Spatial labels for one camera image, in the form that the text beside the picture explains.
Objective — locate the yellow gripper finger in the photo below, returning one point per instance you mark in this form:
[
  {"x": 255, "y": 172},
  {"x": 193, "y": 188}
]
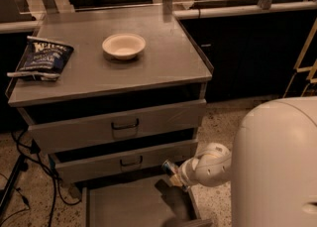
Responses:
[{"x": 176, "y": 181}]

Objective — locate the blue silver redbull can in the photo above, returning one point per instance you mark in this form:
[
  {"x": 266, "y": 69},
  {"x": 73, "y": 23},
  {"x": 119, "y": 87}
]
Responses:
[{"x": 169, "y": 167}]

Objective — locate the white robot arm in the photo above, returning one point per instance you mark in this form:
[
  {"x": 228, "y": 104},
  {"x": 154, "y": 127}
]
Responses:
[{"x": 272, "y": 166}]

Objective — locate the grey open bottom drawer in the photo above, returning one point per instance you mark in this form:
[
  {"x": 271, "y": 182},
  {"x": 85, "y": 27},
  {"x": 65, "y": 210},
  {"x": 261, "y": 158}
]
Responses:
[{"x": 138, "y": 200}]

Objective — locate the grey top drawer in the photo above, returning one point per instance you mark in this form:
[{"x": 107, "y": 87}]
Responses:
[{"x": 72, "y": 134}]

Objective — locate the grey middle drawer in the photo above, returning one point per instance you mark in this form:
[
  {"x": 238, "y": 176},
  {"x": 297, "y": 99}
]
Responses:
[{"x": 139, "y": 159}]

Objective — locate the grey drawer cabinet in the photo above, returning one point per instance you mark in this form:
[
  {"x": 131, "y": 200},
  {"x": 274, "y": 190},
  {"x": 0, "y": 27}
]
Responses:
[{"x": 169, "y": 70}]

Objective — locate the white paper bowl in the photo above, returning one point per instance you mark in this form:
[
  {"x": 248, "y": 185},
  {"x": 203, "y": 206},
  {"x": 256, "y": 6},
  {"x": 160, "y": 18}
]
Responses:
[{"x": 123, "y": 46}]

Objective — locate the black tripod leg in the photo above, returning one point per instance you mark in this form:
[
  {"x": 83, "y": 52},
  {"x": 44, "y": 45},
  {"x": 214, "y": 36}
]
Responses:
[{"x": 6, "y": 192}]

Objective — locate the yellow hand truck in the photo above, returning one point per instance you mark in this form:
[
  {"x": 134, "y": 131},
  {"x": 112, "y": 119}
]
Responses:
[{"x": 310, "y": 69}]

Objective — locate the blue kettle chips bag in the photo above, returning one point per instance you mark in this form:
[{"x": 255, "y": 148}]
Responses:
[{"x": 43, "y": 60}]

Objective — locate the white horizontal rail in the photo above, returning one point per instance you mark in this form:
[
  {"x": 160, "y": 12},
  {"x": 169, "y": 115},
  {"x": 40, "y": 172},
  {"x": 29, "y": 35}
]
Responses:
[{"x": 167, "y": 15}]

